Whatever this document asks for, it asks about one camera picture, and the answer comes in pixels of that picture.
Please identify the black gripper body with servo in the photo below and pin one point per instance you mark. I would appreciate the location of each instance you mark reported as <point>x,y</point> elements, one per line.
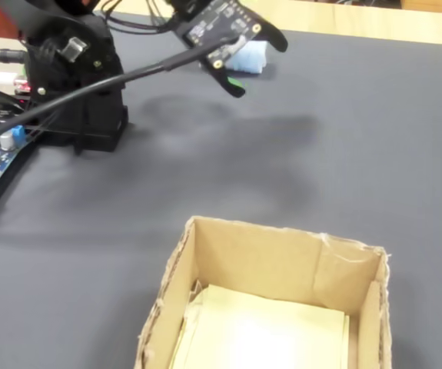
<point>182,7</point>

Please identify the black gripper finger green tape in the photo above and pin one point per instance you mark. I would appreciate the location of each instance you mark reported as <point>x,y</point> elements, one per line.
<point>230,86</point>

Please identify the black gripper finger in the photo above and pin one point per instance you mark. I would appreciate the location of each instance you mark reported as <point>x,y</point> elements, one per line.
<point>278,40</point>

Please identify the open cardboard box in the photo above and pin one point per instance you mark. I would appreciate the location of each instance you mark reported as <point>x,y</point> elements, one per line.
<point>266,261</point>

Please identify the dark gray table mat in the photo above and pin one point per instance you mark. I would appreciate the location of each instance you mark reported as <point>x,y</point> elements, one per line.
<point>320,153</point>

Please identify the motor driver board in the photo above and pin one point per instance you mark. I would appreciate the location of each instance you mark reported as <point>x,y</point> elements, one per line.
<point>22,86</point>

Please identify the pale yellow paper sheet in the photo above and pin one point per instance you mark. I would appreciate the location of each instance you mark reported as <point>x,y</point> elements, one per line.
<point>266,334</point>

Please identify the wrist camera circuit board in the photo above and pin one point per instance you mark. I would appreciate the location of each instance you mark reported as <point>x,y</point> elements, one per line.
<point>220,19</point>

